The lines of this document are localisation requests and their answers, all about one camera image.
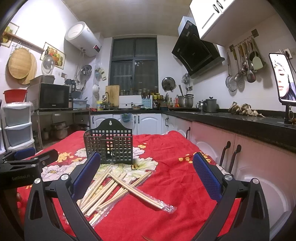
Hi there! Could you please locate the hanging pot lid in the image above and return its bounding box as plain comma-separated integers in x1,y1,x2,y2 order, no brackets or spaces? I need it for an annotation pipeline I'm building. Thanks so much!
162,77,176,92

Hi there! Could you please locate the garlic pile on counter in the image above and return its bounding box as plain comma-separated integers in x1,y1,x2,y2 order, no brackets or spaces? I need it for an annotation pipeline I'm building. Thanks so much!
228,101,264,117

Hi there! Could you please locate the fruit picture on wall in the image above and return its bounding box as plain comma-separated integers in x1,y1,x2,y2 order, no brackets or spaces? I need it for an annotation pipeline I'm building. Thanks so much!
40,42,66,69

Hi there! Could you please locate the steel cooking pot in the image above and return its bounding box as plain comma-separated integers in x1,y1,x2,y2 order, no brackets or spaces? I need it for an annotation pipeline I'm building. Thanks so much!
178,94,194,108

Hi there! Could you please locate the hanging steel ladle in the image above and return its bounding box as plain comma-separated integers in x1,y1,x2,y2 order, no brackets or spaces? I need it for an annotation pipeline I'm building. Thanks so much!
244,42,256,83

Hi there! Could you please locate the round bamboo board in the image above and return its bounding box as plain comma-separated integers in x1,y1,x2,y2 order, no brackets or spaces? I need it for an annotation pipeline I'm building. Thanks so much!
8,48,37,85

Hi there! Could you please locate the black range hood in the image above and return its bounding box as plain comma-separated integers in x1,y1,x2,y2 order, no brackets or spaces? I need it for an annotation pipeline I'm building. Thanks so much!
171,20,225,79

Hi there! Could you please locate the black kitchen counter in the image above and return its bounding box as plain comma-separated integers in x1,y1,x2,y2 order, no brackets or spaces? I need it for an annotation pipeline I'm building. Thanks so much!
90,109,295,153

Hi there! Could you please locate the chopstick pair crossing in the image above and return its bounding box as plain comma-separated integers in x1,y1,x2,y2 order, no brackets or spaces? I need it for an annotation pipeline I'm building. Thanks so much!
85,170,153,217

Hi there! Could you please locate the grey lidded pot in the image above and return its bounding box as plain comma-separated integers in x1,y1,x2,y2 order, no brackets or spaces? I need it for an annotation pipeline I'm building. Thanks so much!
205,96,217,113

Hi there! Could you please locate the dark green utensil basket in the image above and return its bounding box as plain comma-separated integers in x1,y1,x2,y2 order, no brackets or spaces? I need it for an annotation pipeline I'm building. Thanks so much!
83,118,133,165

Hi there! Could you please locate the wooden cutting board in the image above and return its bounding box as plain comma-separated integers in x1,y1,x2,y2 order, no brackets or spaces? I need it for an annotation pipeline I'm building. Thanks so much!
105,85,120,107

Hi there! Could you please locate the white water heater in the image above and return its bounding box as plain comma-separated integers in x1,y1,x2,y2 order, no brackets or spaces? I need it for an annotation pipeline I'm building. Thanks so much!
65,21,101,57

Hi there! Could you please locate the dark kitchen window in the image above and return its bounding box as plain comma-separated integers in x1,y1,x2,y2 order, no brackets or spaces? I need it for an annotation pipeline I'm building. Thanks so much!
109,37,159,95

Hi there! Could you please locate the smartphone on stand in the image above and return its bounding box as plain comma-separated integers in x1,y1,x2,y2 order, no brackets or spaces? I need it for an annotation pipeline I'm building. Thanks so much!
268,53,295,125

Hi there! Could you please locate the white spatula hanging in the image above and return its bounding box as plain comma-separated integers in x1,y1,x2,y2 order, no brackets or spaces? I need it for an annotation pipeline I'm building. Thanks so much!
252,38,263,70

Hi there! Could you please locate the glass lid on wall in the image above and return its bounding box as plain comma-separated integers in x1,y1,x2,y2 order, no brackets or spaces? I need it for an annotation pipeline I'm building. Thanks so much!
41,55,55,75

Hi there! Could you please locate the black microwave oven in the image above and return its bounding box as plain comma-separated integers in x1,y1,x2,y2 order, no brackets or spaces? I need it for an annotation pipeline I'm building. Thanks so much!
27,83,69,110

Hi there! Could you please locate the red plastic basin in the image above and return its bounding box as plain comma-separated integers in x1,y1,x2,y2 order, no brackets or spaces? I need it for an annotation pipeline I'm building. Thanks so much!
3,89,27,103

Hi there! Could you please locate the white upper cabinet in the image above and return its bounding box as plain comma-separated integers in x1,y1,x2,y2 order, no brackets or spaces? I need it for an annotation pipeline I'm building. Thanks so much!
190,0,275,46

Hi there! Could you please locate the wooden chopstick pair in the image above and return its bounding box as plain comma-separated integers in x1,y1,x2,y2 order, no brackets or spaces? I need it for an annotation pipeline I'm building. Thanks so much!
110,174,177,213

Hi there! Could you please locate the white plastic drawer unit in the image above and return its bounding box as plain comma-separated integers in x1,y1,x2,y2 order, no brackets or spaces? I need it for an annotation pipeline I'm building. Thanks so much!
1,102,35,151

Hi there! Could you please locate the hanging mesh strainer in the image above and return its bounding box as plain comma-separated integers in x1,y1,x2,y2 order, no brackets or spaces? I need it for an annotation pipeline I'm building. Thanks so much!
225,53,237,92

